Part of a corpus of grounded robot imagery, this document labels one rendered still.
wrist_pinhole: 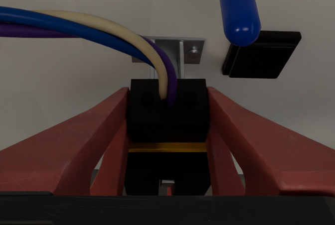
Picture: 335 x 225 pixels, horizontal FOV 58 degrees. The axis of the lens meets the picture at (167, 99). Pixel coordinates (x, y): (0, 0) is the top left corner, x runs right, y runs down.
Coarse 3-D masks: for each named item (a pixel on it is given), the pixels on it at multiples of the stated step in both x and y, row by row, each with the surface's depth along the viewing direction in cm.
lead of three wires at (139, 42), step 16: (0, 16) 6; (16, 16) 6; (32, 16) 6; (48, 16) 7; (64, 16) 7; (80, 16) 7; (96, 16) 7; (0, 32) 6; (16, 32) 6; (32, 32) 7; (48, 32) 7; (64, 32) 7; (80, 32) 7; (96, 32) 7; (112, 32) 8; (128, 32) 8; (112, 48) 8; (128, 48) 8; (144, 48) 8; (160, 48) 9; (160, 64) 9; (160, 80) 10; (176, 80) 10; (160, 96) 11; (176, 96) 12
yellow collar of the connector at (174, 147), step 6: (132, 144) 13; (138, 144) 13; (144, 144) 13; (150, 144) 13; (156, 144) 13; (162, 144) 13; (168, 144) 13; (174, 144) 13; (180, 144) 13; (186, 144) 13; (192, 144) 13; (198, 144) 13; (204, 144) 13; (132, 150) 13; (138, 150) 13; (144, 150) 13; (150, 150) 13; (156, 150) 13; (162, 150) 13; (168, 150) 13; (174, 150) 13; (180, 150) 13; (186, 150) 13; (192, 150) 13; (198, 150) 13; (204, 150) 13
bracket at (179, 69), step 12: (144, 36) 18; (156, 36) 19; (168, 48) 19; (180, 48) 18; (192, 48) 19; (132, 60) 20; (180, 60) 18; (192, 60) 20; (156, 72) 20; (180, 72) 17
